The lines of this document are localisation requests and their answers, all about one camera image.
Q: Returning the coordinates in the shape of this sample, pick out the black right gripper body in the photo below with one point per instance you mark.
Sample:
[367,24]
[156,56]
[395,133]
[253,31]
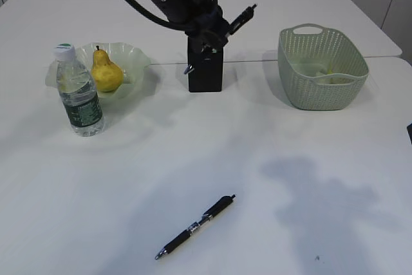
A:
[409,131]

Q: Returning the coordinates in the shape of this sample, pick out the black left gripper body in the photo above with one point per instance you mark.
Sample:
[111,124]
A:
[204,22]

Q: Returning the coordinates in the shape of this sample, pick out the black pen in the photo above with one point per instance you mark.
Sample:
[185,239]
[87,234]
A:
[207,216]
[239,20]

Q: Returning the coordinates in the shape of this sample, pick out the yellow white waste paper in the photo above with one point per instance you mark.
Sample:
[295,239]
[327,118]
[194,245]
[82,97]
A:
[325,74]

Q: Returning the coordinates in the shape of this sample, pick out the yellow pear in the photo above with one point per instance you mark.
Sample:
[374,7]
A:
[107,75]

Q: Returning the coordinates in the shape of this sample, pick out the clear plastic water bottle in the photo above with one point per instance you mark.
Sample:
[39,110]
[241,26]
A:
[78,92]

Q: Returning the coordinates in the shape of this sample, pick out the black square pen holder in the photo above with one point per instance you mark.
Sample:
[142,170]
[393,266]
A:
[206,72]

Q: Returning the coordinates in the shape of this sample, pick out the green wavy glass plate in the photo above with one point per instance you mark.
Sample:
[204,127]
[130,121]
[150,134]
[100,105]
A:
[130,59]

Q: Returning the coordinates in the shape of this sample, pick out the green woven plastic basket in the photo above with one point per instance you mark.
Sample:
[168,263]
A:
[301,49]

